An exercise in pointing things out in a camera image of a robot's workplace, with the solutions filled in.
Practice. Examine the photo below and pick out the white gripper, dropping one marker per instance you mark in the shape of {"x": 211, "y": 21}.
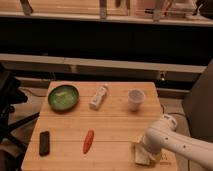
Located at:
{"x": 149, "y": 157}

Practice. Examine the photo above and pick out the white sponge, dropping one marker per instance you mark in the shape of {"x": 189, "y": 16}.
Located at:
{"x": 141, "y": 155}

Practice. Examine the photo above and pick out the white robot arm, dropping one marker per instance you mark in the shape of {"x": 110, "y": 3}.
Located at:
{"x": 161, "y": 135}

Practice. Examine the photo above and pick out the white ceramic cup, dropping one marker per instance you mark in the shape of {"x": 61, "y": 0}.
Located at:
{"x": 135, "y": 98}

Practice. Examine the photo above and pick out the green bowl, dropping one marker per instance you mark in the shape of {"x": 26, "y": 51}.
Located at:
{"x": 63, "y": 98}

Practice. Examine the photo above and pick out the black phone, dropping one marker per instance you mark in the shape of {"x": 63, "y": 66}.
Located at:
{"x": 44, "y": 143}

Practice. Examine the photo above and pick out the black office chair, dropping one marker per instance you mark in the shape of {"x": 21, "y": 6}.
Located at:
{"x": 11, "y": 94}

